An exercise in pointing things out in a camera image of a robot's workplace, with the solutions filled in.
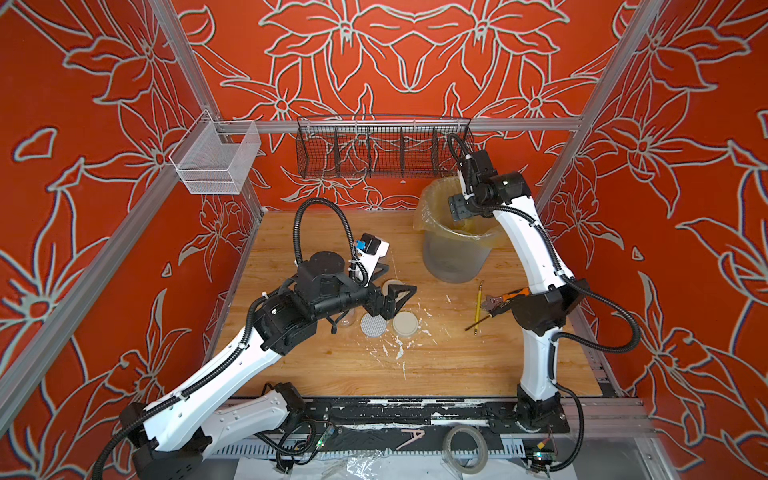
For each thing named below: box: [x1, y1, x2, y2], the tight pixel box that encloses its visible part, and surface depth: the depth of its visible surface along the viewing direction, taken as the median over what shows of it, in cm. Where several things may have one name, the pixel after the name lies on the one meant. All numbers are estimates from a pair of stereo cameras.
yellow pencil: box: [474, 280, 484, 335], surface depth 94 cm
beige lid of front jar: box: [392, 311, 419, 337], surface depth 90 cm
